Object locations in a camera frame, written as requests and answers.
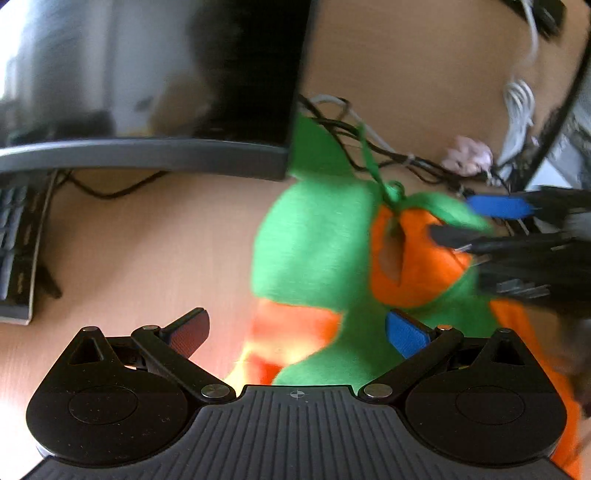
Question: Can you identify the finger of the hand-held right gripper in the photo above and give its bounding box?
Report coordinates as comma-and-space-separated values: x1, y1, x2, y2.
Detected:
465, 187, 570, 221
428, 224, 573, 267

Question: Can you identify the black computer monitor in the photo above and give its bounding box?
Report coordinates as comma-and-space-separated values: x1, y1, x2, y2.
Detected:
0, 0, 321, 182

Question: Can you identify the white cable bundle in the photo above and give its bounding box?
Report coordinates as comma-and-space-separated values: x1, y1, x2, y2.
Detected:
499, 0, 542, 163

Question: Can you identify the thin black keyboard cable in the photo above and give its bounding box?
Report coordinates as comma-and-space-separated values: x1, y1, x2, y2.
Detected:
58, 169, 169, 200

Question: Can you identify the orange and green fleece garment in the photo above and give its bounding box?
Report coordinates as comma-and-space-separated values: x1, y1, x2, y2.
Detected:
224, 115, 585, 480

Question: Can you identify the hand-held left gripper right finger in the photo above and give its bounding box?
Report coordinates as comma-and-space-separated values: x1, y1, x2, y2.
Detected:
358, 309, 527, 404

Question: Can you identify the crumpled pink tissue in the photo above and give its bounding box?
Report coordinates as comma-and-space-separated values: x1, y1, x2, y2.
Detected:
441, 135, 494, 176

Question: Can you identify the black keyboard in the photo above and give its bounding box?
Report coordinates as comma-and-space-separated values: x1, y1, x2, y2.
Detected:
0, 171, 60, 326

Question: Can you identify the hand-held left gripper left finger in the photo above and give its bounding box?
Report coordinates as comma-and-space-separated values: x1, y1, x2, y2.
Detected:
67, 307, 236, 404

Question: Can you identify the black cable bundle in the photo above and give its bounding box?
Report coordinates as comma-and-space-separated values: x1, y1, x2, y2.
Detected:
298, 95, 513, 195

